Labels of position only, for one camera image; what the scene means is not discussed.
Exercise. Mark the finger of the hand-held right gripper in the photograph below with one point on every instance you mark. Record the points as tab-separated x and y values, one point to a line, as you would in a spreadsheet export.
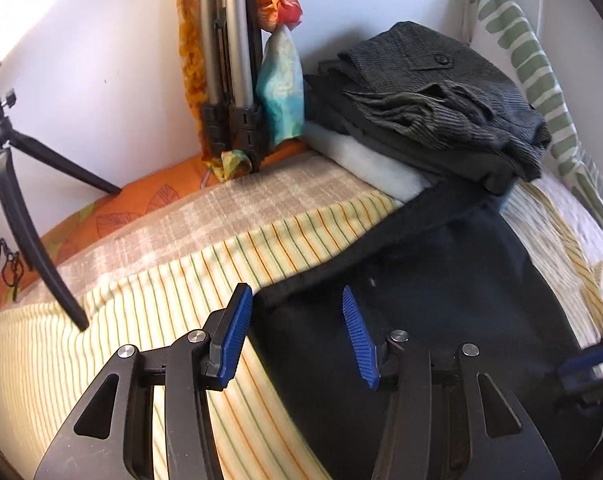
586	365

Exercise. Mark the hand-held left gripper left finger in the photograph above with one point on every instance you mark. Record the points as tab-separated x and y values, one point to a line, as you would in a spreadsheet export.
234	330

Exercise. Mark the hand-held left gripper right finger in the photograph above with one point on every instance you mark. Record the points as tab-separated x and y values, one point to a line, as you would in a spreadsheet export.
359	340

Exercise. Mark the black pants with pink trim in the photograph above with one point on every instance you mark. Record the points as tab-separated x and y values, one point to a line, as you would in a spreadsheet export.
456	270

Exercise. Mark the grey folded pants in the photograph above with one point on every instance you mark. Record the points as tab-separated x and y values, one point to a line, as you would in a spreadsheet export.
431	90

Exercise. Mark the yellow striped cloth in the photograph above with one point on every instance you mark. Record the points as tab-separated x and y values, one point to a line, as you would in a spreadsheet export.
156	285

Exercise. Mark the orange leaf print sheet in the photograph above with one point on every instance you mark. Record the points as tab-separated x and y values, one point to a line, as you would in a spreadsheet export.
131	205

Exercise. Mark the white folded garment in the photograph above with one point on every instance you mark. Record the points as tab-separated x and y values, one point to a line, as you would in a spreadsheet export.
371	160

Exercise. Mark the black folded garment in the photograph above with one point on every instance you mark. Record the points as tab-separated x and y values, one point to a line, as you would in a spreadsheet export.
381	145

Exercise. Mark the floral scarf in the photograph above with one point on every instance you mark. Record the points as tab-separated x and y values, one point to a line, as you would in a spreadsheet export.
281	95

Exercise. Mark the small black tripod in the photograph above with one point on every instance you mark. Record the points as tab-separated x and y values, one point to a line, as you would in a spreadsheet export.
16	210

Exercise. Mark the folded silver tripod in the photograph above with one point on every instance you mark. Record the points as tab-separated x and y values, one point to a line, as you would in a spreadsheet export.
236	60

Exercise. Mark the yellow orange patterned cloth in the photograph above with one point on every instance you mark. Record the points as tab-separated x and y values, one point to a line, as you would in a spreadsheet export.
191	60

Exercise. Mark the green striped pillow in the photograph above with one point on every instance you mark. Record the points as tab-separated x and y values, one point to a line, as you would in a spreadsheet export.
531	60

